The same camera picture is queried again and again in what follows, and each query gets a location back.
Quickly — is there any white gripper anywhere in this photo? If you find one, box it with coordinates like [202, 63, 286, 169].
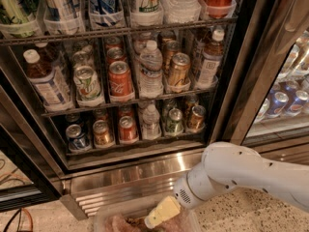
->
[144, 173, 203, 229]

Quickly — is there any red coke can bottom shelf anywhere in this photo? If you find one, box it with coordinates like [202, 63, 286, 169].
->
[119, 116, 138, 143]

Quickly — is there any red coke can shelf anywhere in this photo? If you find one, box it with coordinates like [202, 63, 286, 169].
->
[119, 116, 138, 143]
[108, 61, 135, 102]

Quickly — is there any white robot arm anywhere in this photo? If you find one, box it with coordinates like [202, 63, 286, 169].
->
[144, 142, 309, 229]

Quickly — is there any small water bottle bottom shelf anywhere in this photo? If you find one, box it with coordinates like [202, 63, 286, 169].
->
[142, 104, 161, 140]

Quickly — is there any green can bottom shelf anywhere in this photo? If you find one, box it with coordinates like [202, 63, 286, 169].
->
[165, 108, 183, 135]

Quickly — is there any orange can bottom shelf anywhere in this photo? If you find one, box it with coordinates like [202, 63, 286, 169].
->
[186, 105, 206, 131]

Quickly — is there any gold can bottom shelf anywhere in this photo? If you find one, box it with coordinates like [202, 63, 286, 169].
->
[93, 120, 115, 148]

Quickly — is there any gold can shelf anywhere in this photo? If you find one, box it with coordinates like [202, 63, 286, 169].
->
[165, 52, 191, 93]
[93, 120, 115, 148]

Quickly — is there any red coke can behind bottom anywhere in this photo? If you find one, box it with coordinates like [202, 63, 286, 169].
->
[118, 104, 134, 119]

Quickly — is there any blue pepsi can bottom shelf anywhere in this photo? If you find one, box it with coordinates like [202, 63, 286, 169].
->
[66, 124, 92, 152]

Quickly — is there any water bottle middle shelf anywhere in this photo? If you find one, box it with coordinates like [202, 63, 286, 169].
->
[139, 40, 163, 98]

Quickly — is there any red coke can middle shelf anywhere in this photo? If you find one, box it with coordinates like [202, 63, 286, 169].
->
[108, 61, 135, 102]

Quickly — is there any gold can middle shelf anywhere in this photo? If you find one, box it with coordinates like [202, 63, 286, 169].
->
[165, 52, 191, 93]

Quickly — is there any glass fridge sliding door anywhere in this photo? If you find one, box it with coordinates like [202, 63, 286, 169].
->
[220, 0, 309, 144]

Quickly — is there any green white can middle shelf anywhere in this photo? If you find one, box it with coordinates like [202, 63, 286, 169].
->
[73, 66, 105, 107]

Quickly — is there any blue pepsi can right fridge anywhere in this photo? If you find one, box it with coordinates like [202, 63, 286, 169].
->
[267, 91, 289, 118]

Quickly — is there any tea bottle right middle shelf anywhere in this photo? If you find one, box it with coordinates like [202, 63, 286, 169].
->
[195, 29, 225, 89]

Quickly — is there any tea bottle shelf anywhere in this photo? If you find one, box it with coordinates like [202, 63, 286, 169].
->
[195, 29, 225, 89]
[23, 49, 72, 112]

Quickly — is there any tea bottle left middle shelf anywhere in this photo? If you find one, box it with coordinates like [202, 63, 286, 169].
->
[23, 49, 72, 112]

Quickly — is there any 7up bottle top shelf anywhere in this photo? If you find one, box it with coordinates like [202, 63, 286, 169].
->
[130, 0, 161, 26]

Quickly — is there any clear water bottle top shelf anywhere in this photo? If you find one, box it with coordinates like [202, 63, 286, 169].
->
[161, 0, 201, 24]

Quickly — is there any red coke bottle top shelf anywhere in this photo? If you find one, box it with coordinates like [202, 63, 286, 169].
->
[199, 0, 237, 19]

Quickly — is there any blue white bottle top shelf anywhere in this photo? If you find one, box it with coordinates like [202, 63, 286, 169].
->
[88, 0, 125, 30]

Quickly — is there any green bottle top shelf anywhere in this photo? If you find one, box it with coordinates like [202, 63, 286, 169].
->
[0, 0, 42, 39]

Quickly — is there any clear plastic bin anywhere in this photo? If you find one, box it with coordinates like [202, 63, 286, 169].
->
[94, 192, 202, 232]

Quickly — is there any orange cable on floor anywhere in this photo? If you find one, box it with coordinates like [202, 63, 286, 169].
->
[2, 208, 35, 232]

